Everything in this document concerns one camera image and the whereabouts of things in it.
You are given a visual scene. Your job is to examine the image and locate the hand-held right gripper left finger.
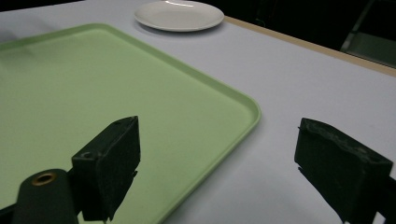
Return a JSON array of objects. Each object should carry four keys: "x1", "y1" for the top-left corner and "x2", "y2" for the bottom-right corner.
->
[{"x1": 71, "y1": 115, "x2": 142, "y2": 223}]

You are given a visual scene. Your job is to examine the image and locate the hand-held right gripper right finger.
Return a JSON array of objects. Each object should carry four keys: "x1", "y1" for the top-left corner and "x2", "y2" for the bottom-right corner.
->
[{"x1": 293, "y1": 117, "x2": 394, "y2": 224}]

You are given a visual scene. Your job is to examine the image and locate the white round plate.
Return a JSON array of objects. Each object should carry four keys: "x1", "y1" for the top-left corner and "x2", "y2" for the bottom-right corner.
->
[{"x1": 134, "y1": 0, "x2": 225, "y2": 33}]

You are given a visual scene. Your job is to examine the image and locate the light green plastic tray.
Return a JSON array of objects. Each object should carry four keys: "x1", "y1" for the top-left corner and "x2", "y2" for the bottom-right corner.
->
[{"x1": 0, "y1": 22, "x2": 262, "y2": 224}]

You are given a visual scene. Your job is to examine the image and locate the grey metal stand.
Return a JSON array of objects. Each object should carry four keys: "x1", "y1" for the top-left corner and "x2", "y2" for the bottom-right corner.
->
[{"x1": 340, "y1": 0, "x2": 396, "y2": 69}]

